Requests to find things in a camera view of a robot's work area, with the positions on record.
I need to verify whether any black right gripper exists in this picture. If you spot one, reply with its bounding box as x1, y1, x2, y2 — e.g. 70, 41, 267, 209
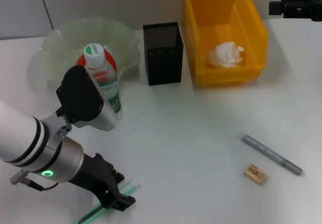
268, 0, 322, 23

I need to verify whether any translucent glass fruit plate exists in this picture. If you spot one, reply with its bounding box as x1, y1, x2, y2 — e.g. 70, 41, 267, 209
27, 17, 141, 89

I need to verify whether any yellow plastic bin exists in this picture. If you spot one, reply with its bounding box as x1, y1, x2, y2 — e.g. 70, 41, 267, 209
182, 0, 269, 88

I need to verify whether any white paper ball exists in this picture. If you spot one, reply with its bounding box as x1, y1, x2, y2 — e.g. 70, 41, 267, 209
207, 41, 246, 69

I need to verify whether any black mesh pen holder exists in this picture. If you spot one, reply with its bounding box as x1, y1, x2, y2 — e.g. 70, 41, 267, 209
142, 22, 184, 86

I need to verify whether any beige eraser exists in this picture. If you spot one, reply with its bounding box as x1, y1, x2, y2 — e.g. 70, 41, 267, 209
243, 164, 268, 185

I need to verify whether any left gripper signal cable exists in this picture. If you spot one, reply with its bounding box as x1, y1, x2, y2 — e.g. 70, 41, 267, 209
10, 170, 63, 192

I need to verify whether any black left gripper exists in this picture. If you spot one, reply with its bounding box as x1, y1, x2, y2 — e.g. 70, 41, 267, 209
67, 152, 137, 212

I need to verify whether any clear green-label water bottle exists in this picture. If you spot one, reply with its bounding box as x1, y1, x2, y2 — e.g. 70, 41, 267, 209
83, 43, 124, 119

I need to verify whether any gray marker pen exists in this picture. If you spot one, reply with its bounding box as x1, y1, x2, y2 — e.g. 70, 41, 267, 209
240, 132, 303, 176

